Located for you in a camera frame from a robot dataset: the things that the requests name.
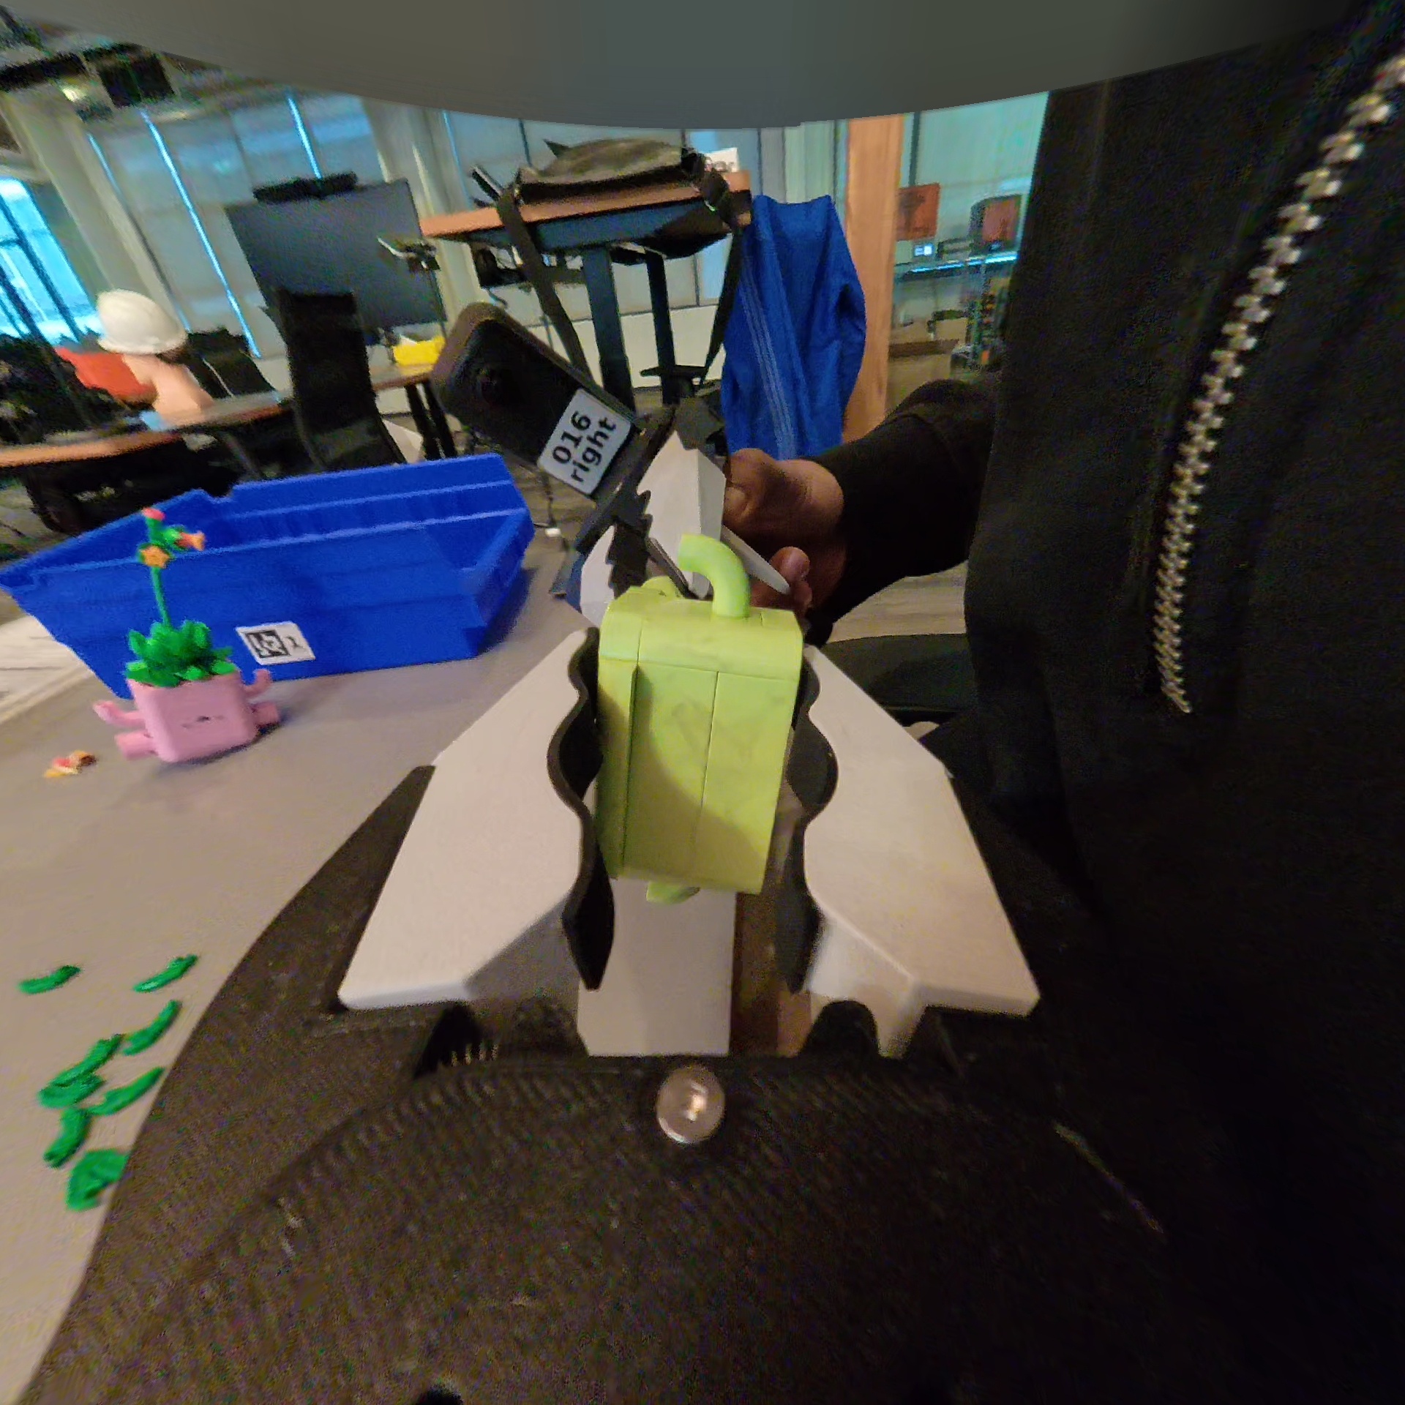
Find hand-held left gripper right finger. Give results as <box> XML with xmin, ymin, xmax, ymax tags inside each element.
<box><xmin>772</xmin><ymin>647</ymin><xmax>1040</xmax><ymax>1056</ymax></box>

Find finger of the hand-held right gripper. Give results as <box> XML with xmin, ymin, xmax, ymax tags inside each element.
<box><xmin>573</xmin><ymin>543</ymin><xmax>620</xmax><ymax>628</ymax></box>
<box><xmin>642</xmin><ymin>441</ymin><xmax>732</xmax><ymax>563</ymax></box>

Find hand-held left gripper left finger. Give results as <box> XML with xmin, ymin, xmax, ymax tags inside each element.
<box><xmin>337</xmin><ymin>630</ymin><xmax>615</xmax><ymax>1038</ymax></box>

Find lime green toy brick figure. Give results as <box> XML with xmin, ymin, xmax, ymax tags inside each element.
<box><xmin>592</xmin><ymin>533</ymin><xmax>807</xmax><ymax>903</ymax></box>

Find person's right forearm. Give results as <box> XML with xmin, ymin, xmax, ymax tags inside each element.
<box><xmin>812</xmin><ymin>377</ymin><xmax>1000</xmax><ymax>643</ymax></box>

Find person's right hand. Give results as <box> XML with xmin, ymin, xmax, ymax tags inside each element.
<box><xmin>719</xmin><ymin>448</ymin><xmax>849</xmax><ymax>615</ymax></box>

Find black office chair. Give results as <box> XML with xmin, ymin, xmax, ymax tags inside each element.
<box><xmin>274</xmin><ymin>287</ymin><xmax>409</xmax><ymax>473</ymax></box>

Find blue cloth bag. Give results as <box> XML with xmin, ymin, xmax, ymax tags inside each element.
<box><xmin>719</xmin><ymin>195</ymin><xmax>868</xmax><ymax>463</ymax></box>

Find dark grey panel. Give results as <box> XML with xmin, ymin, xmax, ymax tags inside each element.
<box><xmin>224</xmin><ymin>180</ymin><xmax>444</xmax><ymax>330</ymax></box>

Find blue plastic bin white tag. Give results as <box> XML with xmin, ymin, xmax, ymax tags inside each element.
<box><xmin>0</xmin><ymin>451</ymin><xmax>535</xmax><ymax>687</ymax></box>

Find wooden beam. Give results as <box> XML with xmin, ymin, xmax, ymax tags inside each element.
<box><xmin>844</xmin><ymin>115</ymin><xmax>906</xmax><ymax>439</ymax></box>

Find pink brick pot with plant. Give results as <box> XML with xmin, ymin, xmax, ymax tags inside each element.
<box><xmin>93</xmin><ymin>506</ymin><xmax>281</xmax><ymax>764</ymax></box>

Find pink mannequin bust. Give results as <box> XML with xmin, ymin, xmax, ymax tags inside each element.
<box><xmin>120</xmin><ymin>349</ymin><xmax>217</xmax><ymax>416</ymax></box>

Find white hard hat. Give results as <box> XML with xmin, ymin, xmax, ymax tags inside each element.
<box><xmin>97</xmin><ymin>287</ymin><xmax>187</xmax><ymax>354</ymax></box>

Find long wooden desk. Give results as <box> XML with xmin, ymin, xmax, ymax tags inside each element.
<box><xmin>0</xmin><ymin>362</ymin><xmax>439</xmax><ymax>516</ymax></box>

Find scattered green leaf bricks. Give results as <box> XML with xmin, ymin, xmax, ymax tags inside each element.
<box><xmin>20</xmin><ymin>953</ymin><xmax>200</xmax><ymax>1212</ymax></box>

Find black frame wooden table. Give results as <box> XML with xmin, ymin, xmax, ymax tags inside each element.
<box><xmin>419</xmin><ymin>168</ymin><xmax>759</xmax><ymax>417</ymax></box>

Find black bag with straps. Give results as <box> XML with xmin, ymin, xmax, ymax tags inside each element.
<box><xmin>471</xmin><ymin>136</ymin><xmax>739</xmax><ymax>352</ymax></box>

